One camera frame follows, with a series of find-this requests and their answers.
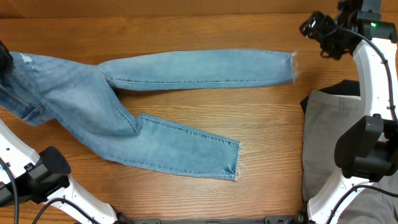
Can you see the light blue denim jeans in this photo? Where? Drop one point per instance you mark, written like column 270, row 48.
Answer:
column 173, row 148

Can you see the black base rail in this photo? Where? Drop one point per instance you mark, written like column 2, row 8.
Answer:
column 277, row 219

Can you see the grey folded cloth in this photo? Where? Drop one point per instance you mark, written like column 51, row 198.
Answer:
column 327, row 117

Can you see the black folded garment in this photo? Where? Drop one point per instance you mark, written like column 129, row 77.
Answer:
column 342, row 88

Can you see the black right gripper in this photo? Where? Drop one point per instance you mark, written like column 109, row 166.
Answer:
column 319, row 28

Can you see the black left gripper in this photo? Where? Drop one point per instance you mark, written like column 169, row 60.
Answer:
column 6, row 60

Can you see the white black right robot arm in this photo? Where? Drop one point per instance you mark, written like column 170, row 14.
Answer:
column 366, row 152

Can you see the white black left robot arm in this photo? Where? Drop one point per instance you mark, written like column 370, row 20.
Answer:
column 46, row 183

